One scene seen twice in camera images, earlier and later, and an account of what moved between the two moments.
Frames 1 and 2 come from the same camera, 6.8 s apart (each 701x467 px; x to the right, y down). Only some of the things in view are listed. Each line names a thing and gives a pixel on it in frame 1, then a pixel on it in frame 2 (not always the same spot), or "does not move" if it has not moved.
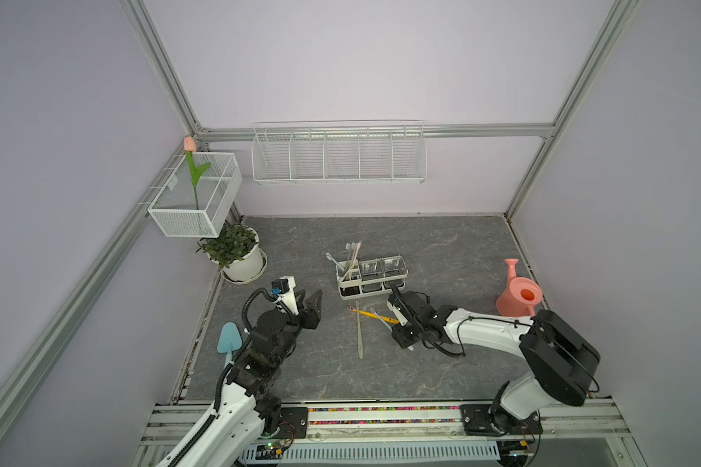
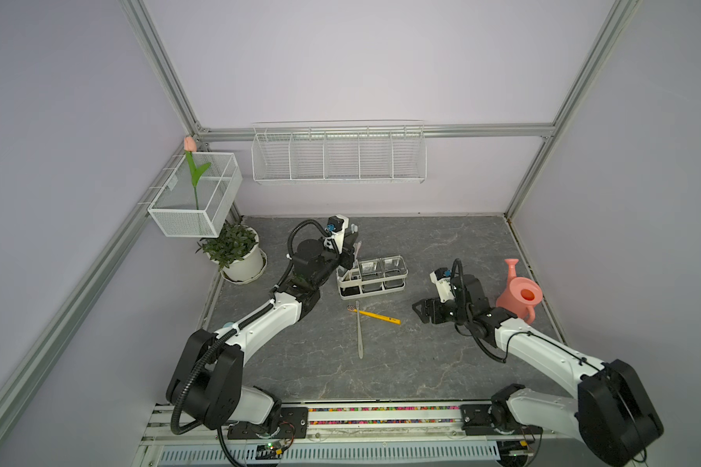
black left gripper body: x=292 y=325 -> x=331 y=262
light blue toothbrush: x=386 y=324 -> x=356 y=247
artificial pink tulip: x=191 y=146 does not move
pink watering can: x=520 y=295 does not move
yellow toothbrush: x=351 y=307 does not move
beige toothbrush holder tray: x=370 y=275 does not move
